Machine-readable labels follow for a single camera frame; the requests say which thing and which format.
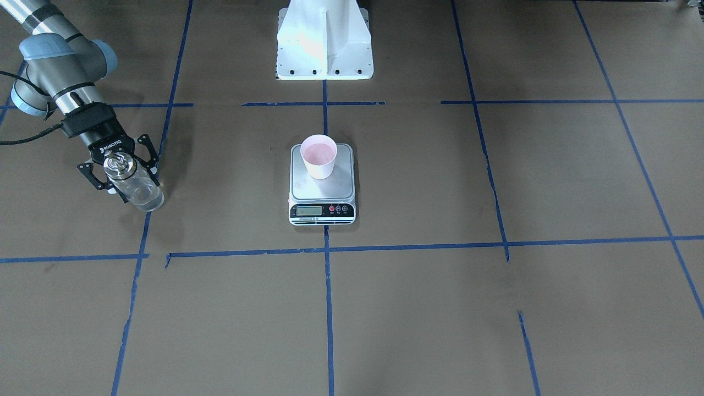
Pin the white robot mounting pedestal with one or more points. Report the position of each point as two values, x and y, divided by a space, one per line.
324 40

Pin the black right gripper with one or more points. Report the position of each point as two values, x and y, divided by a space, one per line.
108 145

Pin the pink plastic cup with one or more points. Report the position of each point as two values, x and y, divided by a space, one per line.
319 153

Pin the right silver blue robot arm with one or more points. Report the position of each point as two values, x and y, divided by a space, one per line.
62 68

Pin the white digital kitchen scale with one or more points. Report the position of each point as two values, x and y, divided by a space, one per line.
322 202

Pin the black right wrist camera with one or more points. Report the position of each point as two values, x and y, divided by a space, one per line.
86 118

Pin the clear glass sauce bottle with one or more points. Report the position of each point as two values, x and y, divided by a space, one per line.
134 181

